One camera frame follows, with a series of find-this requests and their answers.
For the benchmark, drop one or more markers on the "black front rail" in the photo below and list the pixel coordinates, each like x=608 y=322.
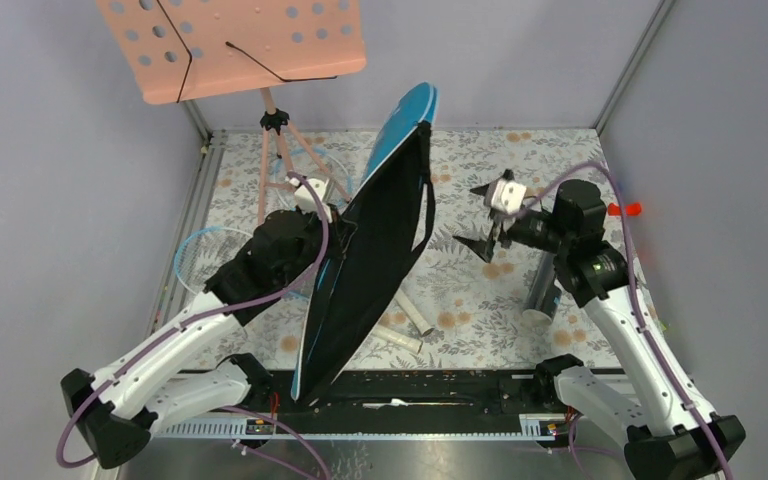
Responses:
x=404 y=402

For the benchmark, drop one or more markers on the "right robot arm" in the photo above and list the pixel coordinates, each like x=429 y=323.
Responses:
x=668 y=430

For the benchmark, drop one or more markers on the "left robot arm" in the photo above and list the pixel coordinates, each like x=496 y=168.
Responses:
x=115 y=411

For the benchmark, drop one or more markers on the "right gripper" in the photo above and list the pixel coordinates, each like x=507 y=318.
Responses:
x=485 y=248

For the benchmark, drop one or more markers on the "red clip on wall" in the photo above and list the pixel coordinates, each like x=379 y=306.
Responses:
x=631 y=210

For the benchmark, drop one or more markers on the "blue racket cover bag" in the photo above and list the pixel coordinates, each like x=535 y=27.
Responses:
x=385 y=228

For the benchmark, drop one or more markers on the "black shuttlecock tube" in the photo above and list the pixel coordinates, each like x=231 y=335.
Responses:
x=545 y=294

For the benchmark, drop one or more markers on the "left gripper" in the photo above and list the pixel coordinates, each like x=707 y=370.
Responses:
x=327 y=209

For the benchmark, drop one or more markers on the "pink music stand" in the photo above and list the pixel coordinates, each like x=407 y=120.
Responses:
x=187 y=50

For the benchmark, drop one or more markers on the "blue racket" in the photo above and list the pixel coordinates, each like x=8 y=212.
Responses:
x=201 y=254
x=410 y=314

